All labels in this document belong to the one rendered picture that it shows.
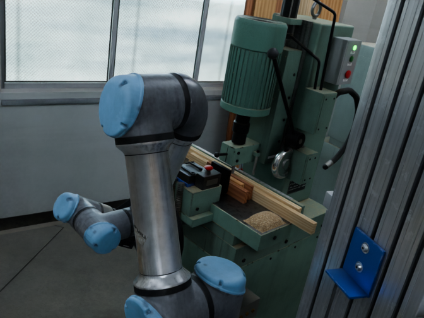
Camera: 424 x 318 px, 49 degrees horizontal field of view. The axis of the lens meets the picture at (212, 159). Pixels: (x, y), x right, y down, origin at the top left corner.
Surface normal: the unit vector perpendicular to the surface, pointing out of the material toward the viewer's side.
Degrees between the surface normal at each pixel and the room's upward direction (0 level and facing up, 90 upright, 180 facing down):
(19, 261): 0
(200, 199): 90
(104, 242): 92
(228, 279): 8
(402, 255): 90
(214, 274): 8
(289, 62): 90
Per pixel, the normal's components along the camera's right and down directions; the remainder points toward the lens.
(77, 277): 0.16, -0.91
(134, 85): 0.43, -0.59
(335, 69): -0.73, 0.15
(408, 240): -0.93, -0.01
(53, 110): 0.55, 0.40
